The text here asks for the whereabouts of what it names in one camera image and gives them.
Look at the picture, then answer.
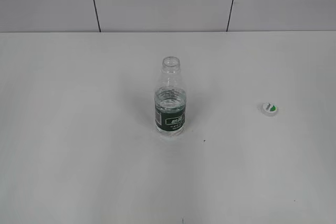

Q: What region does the clear cestbon water bottle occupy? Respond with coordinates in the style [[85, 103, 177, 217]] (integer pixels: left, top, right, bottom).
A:
[[154, 56, 187, 137]]

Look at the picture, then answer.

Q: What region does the white green bottle cap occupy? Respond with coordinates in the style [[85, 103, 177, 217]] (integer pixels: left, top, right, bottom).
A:
[[260, 102, 278, 117]]

